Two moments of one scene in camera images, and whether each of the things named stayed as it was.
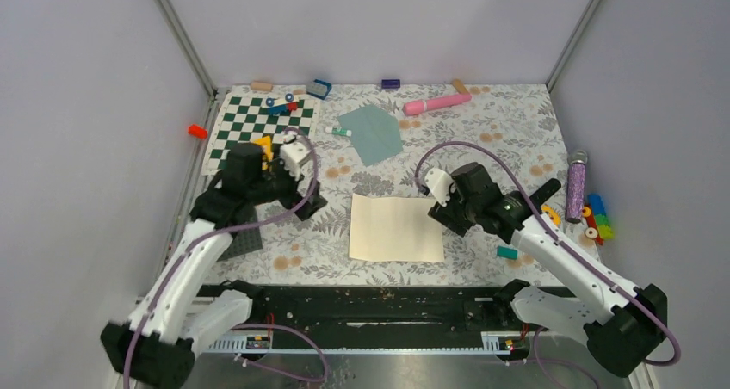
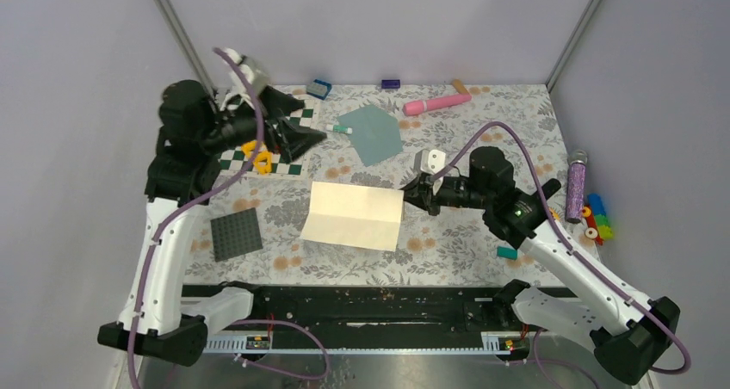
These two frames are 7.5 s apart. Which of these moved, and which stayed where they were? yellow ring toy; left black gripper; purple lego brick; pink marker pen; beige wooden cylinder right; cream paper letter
Moved: left black gripper; cream paper letter
Stayed: beige wooden cylinder right; yellow ring toy; pink marker pen; purple lego brick
